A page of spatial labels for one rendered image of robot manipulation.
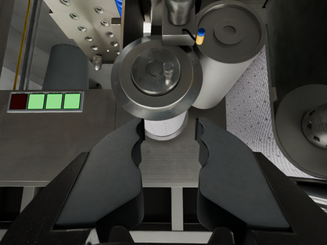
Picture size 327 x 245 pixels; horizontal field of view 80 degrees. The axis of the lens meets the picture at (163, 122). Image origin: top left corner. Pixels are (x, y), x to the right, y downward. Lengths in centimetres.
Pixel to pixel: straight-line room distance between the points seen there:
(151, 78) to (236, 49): 15
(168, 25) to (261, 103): 20
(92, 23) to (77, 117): 29
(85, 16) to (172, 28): 31
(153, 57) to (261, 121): 21
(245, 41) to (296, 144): 18
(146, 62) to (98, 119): 40
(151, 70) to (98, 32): 35
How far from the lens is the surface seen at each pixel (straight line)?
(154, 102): 30
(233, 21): 38
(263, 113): 37
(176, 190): 63
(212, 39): 36
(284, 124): 35
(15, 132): 80
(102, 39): 65
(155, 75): 30
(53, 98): 75
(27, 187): 76
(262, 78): 38
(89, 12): 57
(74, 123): 70
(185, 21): 32
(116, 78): 33
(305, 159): 35
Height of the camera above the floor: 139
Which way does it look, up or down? 12 degrees down
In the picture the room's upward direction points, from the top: 180 degrees counter-clockwise
